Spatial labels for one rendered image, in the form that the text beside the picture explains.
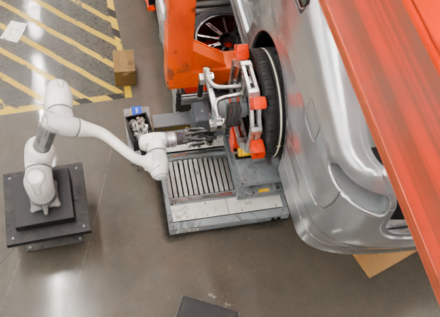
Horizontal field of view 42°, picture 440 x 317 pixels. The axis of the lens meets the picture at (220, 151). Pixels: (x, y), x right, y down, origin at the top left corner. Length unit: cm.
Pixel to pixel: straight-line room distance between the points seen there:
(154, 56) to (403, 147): 411
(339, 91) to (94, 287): 208
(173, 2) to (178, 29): 22
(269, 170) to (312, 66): 144
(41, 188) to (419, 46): 284
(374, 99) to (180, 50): 288
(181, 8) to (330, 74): 113
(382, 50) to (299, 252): 319
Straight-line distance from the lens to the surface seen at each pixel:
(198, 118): 391
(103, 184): 412
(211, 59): 377
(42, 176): 347
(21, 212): 370
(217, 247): 390
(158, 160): 316
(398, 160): 75
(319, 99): 260
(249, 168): 395
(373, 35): 88
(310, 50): 270
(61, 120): 302
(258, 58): 328
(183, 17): 342
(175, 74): 378
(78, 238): 393
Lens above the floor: 359
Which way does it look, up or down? 57 degrees down
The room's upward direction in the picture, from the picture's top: 9 degrees clockwise
